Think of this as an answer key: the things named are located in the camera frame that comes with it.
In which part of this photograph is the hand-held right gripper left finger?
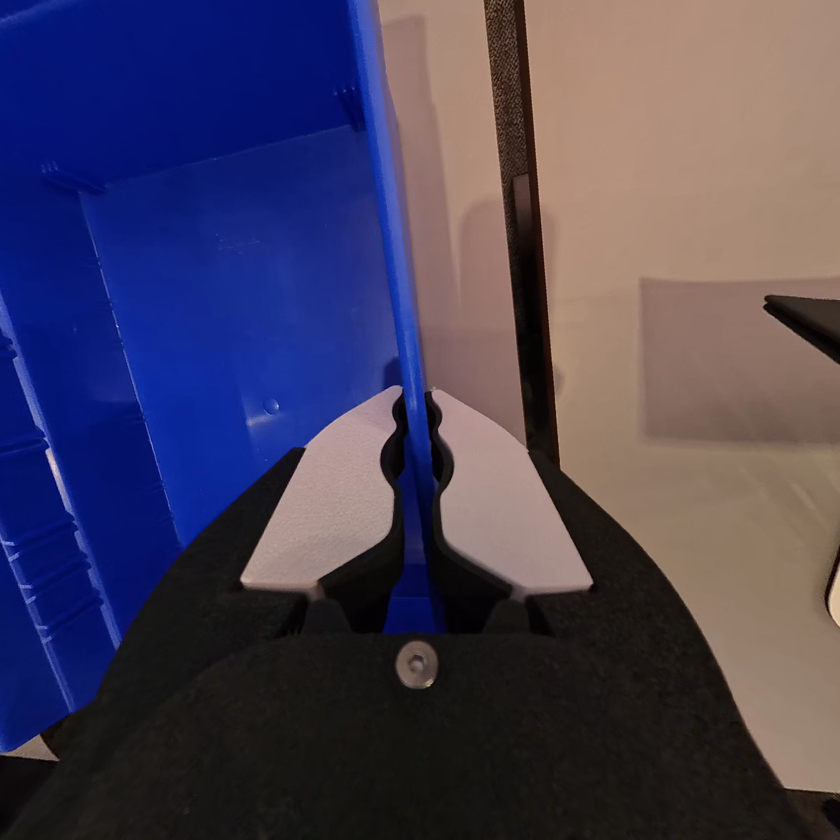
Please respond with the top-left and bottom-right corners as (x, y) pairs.
(240, 386), (404, 634)

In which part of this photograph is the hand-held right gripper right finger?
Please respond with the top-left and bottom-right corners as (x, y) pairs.
(425, 390), (596, 634)

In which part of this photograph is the blue plastic bin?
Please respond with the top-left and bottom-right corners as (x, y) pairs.
(0, 0), (448, 752)

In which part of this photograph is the wooden document stand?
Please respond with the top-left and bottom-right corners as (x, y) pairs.
(763, 294), (840, 366)

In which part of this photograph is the black table cable cover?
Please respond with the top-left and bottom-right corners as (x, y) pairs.
(511, 172), (560, 468)

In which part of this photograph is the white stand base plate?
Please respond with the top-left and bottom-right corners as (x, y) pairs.
(823, 545), (840, 631)

